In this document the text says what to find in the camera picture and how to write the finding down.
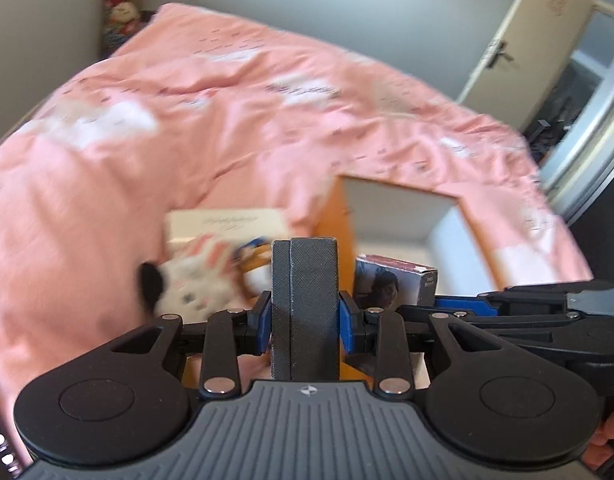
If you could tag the white rectangular box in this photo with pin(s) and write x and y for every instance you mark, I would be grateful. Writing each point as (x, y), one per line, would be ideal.
(212, 225)

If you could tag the person's right hand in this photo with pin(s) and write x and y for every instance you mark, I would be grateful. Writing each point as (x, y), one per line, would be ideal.
(612, 435)

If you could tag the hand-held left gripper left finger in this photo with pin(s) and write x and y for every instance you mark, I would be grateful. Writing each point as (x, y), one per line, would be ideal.
(260, 321)

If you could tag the pink printed blanket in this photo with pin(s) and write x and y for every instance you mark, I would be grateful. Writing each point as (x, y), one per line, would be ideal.
(187, 135)

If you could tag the small portrait print box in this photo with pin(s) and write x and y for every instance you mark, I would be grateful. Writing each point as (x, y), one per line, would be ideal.
(387, 280)

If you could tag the cream door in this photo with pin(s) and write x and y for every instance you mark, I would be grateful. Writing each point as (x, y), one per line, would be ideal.
(532, 35)

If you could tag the grey door frame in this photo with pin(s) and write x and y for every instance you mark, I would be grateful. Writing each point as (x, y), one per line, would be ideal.
(587, 150)

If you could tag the brown white plush toy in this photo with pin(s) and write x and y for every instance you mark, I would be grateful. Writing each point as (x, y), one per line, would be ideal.
(254, 265)

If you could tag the dark furniture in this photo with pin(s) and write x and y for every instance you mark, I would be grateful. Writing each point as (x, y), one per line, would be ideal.
(562, 105)

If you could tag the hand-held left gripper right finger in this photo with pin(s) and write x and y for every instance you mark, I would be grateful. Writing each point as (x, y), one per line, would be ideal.
(346, 322)

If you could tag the dark grey foam block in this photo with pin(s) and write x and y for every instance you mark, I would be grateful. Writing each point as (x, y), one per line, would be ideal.
(307, 305)

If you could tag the dark printed cloth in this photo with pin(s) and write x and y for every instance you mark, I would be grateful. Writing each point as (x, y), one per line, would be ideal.
(2, 440)

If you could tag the orange cardboard box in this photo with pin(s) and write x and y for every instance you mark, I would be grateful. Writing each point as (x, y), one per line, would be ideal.
(332, 215)

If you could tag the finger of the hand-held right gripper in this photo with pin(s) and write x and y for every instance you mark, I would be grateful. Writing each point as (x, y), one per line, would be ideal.
(459, 302)
(537, 329)

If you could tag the white black plush toy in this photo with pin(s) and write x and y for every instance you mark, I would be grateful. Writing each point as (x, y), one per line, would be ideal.
(197, 280)

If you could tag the pale pink plush toy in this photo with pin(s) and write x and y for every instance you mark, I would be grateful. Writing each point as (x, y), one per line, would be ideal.
(122, 10)

